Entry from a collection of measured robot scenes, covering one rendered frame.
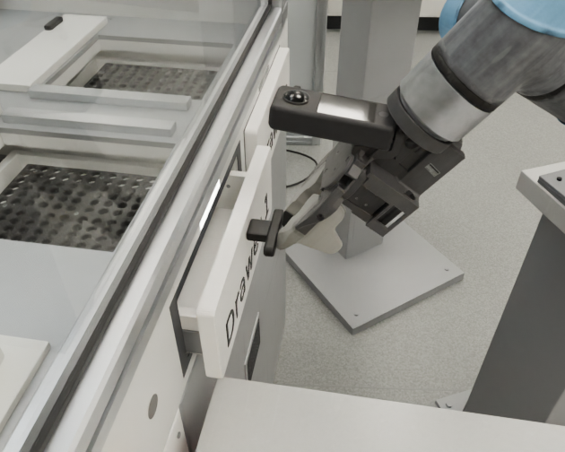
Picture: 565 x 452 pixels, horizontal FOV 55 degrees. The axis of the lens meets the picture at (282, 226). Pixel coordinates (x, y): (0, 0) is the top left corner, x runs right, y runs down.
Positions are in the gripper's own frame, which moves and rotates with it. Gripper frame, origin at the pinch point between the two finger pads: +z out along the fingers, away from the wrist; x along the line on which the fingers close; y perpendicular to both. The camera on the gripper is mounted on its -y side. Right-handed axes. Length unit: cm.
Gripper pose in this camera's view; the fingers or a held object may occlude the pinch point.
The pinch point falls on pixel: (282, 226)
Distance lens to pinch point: 61.1
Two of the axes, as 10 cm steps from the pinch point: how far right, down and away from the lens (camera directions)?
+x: 1.6, -6.4, 7.5
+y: 8.1, 5.2, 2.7
